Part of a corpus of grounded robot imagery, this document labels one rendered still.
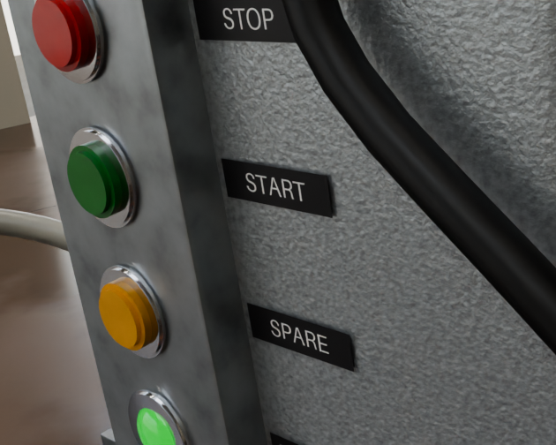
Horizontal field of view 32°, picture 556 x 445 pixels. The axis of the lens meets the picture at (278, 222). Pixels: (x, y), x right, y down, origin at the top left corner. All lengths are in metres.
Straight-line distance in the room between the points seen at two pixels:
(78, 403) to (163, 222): 2.90
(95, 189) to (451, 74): 0.14
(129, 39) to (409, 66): 0.10
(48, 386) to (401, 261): 3.11
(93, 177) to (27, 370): 3.19
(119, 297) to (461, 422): 0.13
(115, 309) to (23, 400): 2.98
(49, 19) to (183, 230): 0.08
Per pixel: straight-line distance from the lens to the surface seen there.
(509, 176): 0.24
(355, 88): 0.24
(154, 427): 0.37
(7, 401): 3.35
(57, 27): 0.32
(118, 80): 0.32
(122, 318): 0.35
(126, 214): 0.33
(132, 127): 0.32
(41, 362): 3.54
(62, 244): 1.12
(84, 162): 0.33
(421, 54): 0.25
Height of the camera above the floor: 1.52
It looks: 20 degrees down
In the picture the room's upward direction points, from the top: 9 degrees counter-clockwise
